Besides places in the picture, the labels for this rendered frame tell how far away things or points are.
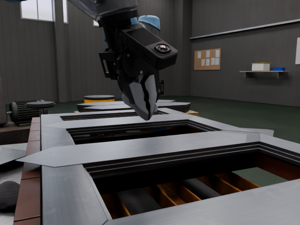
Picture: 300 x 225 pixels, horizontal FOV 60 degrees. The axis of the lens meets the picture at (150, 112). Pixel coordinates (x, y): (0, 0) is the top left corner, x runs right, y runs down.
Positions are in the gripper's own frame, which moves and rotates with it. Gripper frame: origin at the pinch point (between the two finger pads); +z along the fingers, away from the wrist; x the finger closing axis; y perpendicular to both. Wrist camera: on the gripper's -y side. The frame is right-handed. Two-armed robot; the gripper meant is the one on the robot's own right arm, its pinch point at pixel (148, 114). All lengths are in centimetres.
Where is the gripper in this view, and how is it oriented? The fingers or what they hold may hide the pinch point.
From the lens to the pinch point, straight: 52.9
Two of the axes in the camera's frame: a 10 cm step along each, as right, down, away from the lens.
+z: 2.1, 9.1, 3.5
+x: -7.5, 3.8, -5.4
